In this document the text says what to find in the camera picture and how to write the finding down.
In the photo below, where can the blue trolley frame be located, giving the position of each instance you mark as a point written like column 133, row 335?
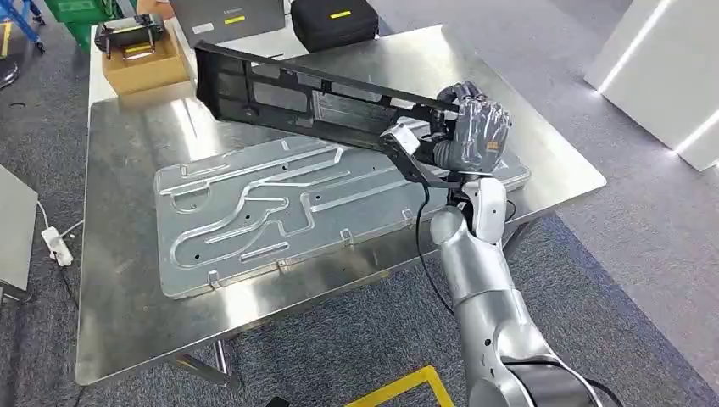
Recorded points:
column 22, row 22

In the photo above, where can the green crate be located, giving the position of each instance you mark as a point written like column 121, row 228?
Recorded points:
column 78, row 11

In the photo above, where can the black handheld controller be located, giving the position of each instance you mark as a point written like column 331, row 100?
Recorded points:
column 128, row 35

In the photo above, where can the yellow floor tape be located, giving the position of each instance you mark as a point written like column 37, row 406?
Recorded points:
column 415, row 387

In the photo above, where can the steel table leg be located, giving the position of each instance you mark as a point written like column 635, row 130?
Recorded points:
column 208, row 365

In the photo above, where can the black case with yellow label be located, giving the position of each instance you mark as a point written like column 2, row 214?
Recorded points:
column 334, row 25

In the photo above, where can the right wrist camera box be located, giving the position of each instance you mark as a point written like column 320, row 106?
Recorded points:
column 400, row 139

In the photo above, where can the long black plastic frame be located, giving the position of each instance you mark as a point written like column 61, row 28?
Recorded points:
column 314, row 101

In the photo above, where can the stamped metal plate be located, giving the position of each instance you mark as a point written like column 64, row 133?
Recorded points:
column 281, row 213

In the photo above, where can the grey laptop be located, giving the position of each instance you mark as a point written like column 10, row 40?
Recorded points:
column 224, row 19

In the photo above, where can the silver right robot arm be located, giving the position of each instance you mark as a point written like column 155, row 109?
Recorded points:
column 488, row 314

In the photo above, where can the white power adapter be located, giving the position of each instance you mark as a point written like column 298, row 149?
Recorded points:
column 56, row 246

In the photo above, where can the grey cabinet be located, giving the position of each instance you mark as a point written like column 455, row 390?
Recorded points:
column 16, row 230

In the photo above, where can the cardboard box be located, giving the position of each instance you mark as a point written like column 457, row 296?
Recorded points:
column 143, row 70

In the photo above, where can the white panel with light strips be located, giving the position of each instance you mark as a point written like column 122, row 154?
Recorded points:
column 657, row 73

